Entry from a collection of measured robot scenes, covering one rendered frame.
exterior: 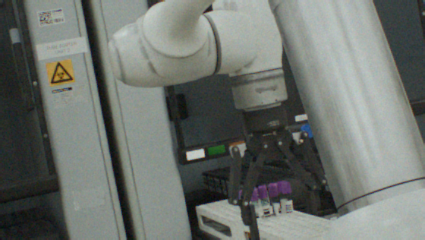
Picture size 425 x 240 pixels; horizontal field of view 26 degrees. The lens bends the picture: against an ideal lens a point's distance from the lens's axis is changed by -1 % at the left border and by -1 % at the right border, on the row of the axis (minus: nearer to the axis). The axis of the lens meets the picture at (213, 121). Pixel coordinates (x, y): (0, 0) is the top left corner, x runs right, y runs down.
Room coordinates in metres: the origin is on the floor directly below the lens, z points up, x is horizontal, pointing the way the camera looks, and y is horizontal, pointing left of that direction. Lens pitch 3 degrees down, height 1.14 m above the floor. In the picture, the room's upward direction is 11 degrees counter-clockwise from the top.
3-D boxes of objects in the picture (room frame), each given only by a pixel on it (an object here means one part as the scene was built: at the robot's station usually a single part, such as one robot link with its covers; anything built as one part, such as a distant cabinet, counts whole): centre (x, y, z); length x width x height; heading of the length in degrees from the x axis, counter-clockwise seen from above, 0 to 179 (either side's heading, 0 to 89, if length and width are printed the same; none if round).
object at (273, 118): (1.54, -0.09, 1.02); 0.08 x 0.07 x 0.09; 104
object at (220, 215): (1.82, -0.01, 0.83); 0.30 x 0.10 x 0.06; 15
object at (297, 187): (1.95, -0.14, 0.85); 0.12 x 0.02 x 0.06; 105
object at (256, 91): (1.54, -0.09, 1.09); 0.09 x 0.09 x 0.06
